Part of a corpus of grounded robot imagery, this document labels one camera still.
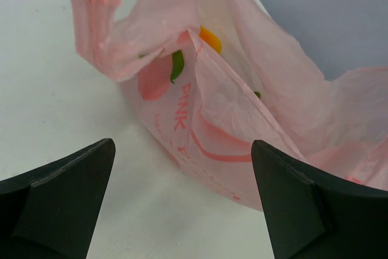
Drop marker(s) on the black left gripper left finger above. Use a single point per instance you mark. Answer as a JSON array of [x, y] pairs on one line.
[[51, 211]]

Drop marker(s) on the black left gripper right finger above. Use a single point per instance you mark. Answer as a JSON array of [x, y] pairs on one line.
[[312, 214]]

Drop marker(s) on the pink plastic bag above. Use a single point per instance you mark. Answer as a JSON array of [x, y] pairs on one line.
[[207, 108]]

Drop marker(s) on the orange fake fruit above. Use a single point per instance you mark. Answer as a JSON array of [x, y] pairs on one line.
[[211, 39]]

